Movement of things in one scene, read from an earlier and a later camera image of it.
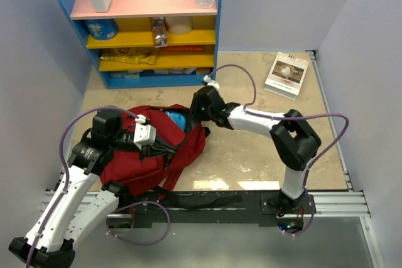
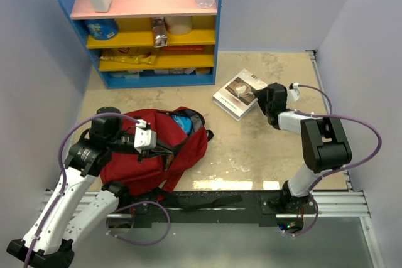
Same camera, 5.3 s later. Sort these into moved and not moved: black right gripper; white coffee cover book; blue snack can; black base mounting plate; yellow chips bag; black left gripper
Moved: white coffee cover book; black right gripper
Not moved: black left gripper; black base mounting plate; yellow chips bag; blue snack can
